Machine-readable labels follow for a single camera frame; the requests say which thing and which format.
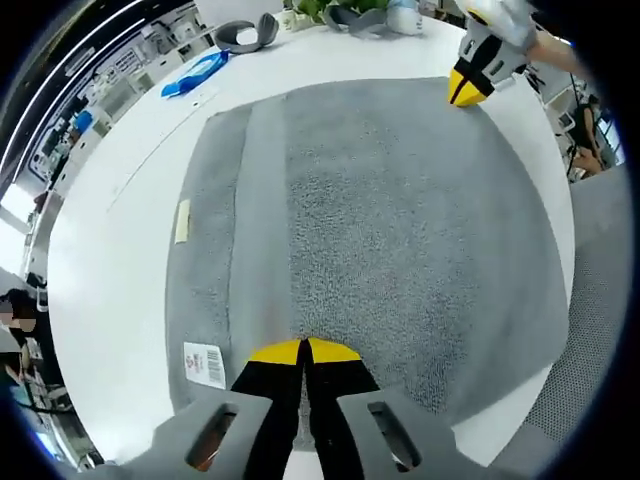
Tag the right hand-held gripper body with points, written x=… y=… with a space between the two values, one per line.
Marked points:
x=505 y=17

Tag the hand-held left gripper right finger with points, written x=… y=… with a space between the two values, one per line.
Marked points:
x=340 y=400

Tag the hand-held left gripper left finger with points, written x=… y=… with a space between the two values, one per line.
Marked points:
x=265 y=400

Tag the grey towel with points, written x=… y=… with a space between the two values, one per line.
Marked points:
x=400 y=225

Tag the white spray bottle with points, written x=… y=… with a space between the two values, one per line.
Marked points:
x=407 y=20

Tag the green potted plant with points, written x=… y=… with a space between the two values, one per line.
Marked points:
x=310 y=7

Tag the grey curved headrest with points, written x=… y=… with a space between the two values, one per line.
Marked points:
x=267 y=27

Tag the white table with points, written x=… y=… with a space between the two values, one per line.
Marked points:
x=125 y=240

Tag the grey mesh office chair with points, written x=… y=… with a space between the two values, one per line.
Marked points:
x=595 y=300

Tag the blue wipes packet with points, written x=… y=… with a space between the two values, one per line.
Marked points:
x=195 y=75

